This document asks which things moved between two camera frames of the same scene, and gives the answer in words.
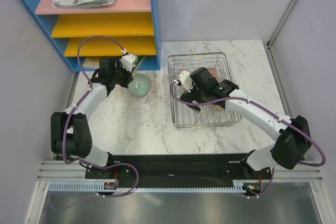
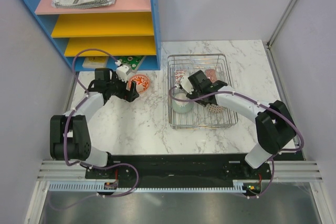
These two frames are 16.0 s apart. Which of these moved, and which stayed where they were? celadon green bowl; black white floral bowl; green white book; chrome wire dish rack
Moved: celadon green bowl
Stayed: black white floral bowl; green white book; chrome wire dish rack
